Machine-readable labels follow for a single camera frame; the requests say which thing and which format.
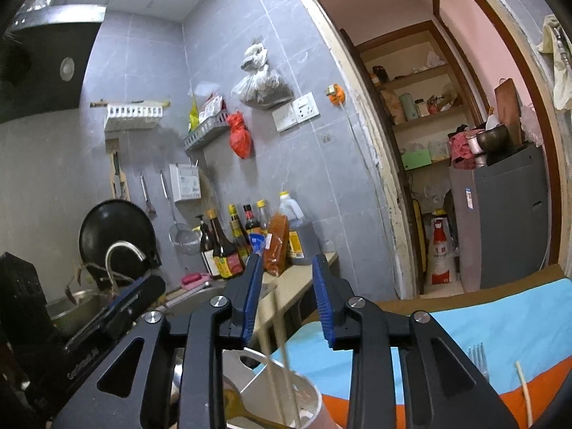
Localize steel fork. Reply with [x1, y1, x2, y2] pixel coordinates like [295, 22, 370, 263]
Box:
[467, 342, 493, 381]

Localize black wok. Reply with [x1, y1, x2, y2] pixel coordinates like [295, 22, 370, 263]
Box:
[79, 199, 162, 278]

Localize grey wire wall shelf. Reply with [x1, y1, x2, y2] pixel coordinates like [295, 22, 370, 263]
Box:
[182, 111, 231, 152]

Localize dark metal pot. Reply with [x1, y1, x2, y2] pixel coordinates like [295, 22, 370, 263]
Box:
[475, 124, 511, 153]

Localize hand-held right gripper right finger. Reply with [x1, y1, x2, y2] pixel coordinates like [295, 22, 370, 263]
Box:
[312, 254, 521, 429]

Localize red chili packet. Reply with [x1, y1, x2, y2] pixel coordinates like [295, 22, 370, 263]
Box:
[262, 213, 291, 278]

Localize white wall box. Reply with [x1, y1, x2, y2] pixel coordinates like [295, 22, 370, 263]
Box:
[168, 163, 202, 203]

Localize dark soy sauce bottle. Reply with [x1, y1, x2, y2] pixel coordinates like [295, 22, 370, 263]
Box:
[206, 208, 245, 281]

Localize yellow cap sauce bottle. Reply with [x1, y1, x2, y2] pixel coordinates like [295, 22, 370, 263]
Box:
[227, 204, 251, 261]

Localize red plastic bag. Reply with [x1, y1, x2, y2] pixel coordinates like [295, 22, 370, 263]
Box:
[226, 111, 253, 161]

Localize black range hood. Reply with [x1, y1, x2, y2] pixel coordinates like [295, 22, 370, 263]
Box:
[0, 4, 108, 124]

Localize black crate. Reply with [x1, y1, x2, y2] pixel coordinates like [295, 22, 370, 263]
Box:
[0, 251, 51, 412]

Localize green box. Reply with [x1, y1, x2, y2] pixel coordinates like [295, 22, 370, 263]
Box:
[400, 149, 433, 172]

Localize yellow tall item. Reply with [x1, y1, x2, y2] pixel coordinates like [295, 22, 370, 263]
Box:
[412, 198, 426, 294]

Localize steel sink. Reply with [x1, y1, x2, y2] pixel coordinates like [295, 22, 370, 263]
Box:
[163, 278, 278, 319]

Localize wooden door frame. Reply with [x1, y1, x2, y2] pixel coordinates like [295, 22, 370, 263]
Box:
[281, 0, 572, 301]

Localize grey cabinet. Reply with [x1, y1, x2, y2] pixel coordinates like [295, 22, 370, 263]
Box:
[448, 142, 551, 294]

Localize white red bottle on floor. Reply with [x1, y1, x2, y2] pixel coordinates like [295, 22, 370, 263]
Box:
[424, 216, 459, 287]

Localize clear yellow cap bottle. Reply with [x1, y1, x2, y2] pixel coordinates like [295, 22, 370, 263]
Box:
[256, 199, 271, 234]

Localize orange wall plug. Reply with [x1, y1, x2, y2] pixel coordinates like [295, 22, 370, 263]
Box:
[325, 82, 347, 108]

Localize red cap sauce bottle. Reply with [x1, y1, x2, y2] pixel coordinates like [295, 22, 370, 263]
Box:
[243, 204, 262, 238]

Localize large oil jug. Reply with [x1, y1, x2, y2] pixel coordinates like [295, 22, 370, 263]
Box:
[277, 191, 321, 266]

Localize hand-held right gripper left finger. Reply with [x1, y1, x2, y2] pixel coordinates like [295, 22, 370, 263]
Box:
[51, 254, 265, 429]

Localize golden spoon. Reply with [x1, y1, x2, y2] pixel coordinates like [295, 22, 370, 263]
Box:
[222, 386, 287, 429]

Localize white wall outlet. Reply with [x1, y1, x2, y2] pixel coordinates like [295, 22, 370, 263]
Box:
[272, 92, 319, 133]

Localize pink bag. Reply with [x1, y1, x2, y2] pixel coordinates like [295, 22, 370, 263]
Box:
[448, 131, 477, 171]

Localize clear bag of dried goods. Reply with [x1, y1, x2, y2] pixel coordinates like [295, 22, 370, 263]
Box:
[231, 43, 294, 110]

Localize hanging mesh strainer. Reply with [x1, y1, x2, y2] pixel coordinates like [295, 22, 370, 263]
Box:
[159, 169, 202, 256]

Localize white utensil holder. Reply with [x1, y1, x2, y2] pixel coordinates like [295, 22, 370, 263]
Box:
[220, 346, 323, 429]

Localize wooden cutting board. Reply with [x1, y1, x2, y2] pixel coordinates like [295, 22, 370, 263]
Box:
[493, 78, 524, 147]

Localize wooden shelf unit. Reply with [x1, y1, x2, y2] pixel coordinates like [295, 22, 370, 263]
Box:
[356, 21, 480, 176]

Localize red and white packets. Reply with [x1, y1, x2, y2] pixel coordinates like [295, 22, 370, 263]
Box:
[199, 92, 229, 124]

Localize hanging steel spatula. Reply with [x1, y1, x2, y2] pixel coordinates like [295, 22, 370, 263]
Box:
[139, 174, 157, 218]

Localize steel pot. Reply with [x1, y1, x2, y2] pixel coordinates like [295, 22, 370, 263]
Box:
[46, 290, 109, 337]

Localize curved steel faucet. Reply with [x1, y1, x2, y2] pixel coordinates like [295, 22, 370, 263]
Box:
[104, 241, 148, 296]

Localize white plastic wall rack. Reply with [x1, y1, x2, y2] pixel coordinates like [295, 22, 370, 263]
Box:
[104, 102, 164, 133]

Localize black pump bottle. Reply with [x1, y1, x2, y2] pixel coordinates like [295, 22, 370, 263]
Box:
[196, 214, 216, 274]

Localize blue and orange cloth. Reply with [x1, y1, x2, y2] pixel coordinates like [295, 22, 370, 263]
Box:
[250, 276, 572, 429]

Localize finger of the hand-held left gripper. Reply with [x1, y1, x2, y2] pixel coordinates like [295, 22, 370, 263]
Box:
[127, 274, 167, 322]
[105, 277, 150, 320]

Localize thin wall cable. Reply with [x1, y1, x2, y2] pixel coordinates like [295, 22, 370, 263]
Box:
[341, 104, 381, 168]

